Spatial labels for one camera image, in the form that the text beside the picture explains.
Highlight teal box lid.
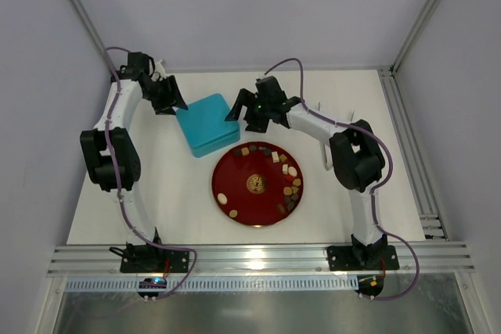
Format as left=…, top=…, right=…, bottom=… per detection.
left=175, top=93, right=240, bottom=136

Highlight metal tongs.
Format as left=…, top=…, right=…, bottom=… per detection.
left=319, top=109, right=355, bottom=171

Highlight teal chocolate box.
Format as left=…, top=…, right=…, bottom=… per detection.
left=184, top=127, right=240, bottom=158

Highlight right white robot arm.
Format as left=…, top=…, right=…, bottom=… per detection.
left=225, top=77, right=388, bottom=271

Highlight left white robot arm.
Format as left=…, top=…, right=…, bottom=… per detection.
left=80, top=52, right=192, bottom=275

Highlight cream rectangular chocolate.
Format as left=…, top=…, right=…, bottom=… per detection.
left=272, top=151, right=280, bottom=163

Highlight white oval chocolate right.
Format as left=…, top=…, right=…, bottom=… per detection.
left=288, top=166, right=297, bottom=177

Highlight white oval chocolate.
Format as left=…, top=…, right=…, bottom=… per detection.
left=288, top=166, right=297, bottom=177
left=217, top=193, right=228, bottom=205

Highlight brown striped chocolate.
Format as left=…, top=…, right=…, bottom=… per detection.
left=276, top=204, right=286, bottom=215

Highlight round red lacquer tray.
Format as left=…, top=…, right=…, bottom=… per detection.
left=211, top=141, right=305, bottom=228

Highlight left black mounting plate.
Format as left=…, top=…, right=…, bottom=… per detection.
left=115, top=244, right=189, bottom=274

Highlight black mounting plate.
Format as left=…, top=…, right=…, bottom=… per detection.
left=326, top=246, right=400, bottom=271
left=115, top=244, right=189, bottom=274

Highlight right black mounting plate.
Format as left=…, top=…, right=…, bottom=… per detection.
left=326, top=246, right=400, bottom=271

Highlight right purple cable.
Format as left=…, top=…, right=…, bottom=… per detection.
left=264, top=57, right=420, bottom=303

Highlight white slotted cable duct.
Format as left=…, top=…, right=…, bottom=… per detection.
left=65, top=275, right=359, bottom=293

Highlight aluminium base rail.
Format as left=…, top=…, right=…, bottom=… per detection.
left=48, top=242, right=474, bottom=276

